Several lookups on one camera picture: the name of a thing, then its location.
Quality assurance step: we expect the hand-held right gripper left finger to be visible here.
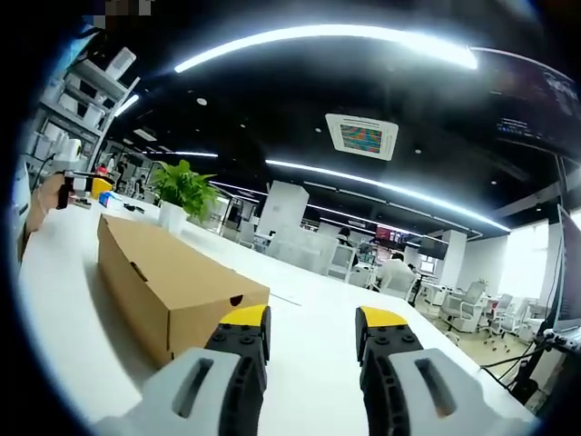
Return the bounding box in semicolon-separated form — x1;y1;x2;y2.
90;304;272;436

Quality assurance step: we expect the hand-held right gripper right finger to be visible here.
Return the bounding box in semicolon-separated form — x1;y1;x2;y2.
355;306;541;436

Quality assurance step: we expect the brown cardboard shoe box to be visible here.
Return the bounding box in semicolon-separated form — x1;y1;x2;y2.
96;213;271;370

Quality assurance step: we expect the person's left hand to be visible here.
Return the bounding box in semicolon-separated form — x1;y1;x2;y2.
37;174;65;215

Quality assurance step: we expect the white plant pot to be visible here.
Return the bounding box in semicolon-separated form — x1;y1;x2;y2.
157;200;189;232

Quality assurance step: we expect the grey storage shelf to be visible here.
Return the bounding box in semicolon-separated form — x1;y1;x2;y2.
21;45;143;176

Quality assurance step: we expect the short ceiling light strip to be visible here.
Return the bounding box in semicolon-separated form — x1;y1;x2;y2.
113;93;141;118

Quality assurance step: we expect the green potted plant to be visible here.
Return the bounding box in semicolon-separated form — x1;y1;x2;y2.
151;159;223;224

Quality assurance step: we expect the white office chair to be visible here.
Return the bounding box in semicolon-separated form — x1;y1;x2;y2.
447;280;489;340
325;244;356;283

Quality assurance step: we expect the white pillar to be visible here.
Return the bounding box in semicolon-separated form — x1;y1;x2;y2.
257;180;310;240

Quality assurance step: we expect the computer monitor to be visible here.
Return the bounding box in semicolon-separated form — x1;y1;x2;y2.
554;203;581;332

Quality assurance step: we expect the long ceiling light strip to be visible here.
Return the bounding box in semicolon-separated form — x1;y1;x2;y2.
173;24;479;74
264;158;512;233

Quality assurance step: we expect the ceiling air conditioner unit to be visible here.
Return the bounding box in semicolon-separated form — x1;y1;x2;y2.
324;113;400;163

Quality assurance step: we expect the black cable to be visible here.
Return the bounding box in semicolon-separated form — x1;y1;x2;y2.
478;338;548;391

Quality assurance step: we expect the large dark wall screen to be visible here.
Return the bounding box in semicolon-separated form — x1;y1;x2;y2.
469;45;581;161

